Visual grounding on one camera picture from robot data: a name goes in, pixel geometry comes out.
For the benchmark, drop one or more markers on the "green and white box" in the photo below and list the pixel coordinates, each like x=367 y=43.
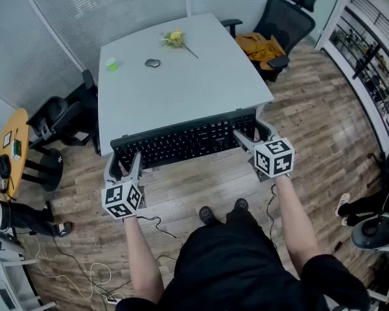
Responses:
x=17 y=149

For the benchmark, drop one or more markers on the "person's left forearm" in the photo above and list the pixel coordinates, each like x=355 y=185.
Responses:
x=142 y=258

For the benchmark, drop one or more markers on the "black padded office chair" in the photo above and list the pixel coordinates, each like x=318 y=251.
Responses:
x=65 y=115

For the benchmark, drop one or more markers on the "grey computer mouse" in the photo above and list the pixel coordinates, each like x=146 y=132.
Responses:
x=152 y=63

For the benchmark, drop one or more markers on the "person's left black shoe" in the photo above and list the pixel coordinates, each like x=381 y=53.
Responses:
x=208 y=215

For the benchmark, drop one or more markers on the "orange jacket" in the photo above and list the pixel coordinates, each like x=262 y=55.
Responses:
x=256 y=47

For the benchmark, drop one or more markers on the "white desk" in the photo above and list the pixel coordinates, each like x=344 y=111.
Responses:
x=6 y=280

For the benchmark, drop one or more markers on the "yellow flower bouquet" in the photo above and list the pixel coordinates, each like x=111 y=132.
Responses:
x=173 y=38

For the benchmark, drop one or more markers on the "black mesh office chair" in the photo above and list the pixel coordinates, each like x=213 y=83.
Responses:
x=285 y=21

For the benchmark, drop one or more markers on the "person's black shoe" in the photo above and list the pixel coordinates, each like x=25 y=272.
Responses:
x=208 y=215
x=241 y=203

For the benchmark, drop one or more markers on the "grey table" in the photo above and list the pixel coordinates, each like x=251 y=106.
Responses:
x=181 y=89

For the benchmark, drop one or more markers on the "person's right black shoe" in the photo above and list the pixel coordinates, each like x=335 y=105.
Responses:
x=241 y=203

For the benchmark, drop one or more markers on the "metal shelf rack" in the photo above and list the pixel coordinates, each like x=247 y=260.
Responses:
x=372 y=60

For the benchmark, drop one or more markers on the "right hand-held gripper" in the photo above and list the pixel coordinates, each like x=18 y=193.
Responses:
x=274 y=157

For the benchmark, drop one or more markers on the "black round seat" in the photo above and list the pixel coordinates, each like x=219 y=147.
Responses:
x=374 y=232

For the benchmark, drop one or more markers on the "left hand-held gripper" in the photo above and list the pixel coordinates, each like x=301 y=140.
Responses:
x=121 y=199

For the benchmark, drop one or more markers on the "green cup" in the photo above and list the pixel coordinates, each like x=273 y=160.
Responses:
x=111 y=64

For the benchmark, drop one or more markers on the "round wooden side table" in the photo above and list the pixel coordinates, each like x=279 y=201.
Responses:
x=19 y=122

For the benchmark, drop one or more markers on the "person's right forearm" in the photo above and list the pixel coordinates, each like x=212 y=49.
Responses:
x=295 y=225

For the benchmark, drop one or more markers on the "white framed card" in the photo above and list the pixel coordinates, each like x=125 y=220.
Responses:
x=7 y=139

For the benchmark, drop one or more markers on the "person's black clothed body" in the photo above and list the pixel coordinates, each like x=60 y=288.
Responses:
x=233 y=271

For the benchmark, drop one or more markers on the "black keyboard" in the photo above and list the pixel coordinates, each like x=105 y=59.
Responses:
x=181 y=141

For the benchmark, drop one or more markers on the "white power strip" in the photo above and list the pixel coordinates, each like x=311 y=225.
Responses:
x=111 y=300

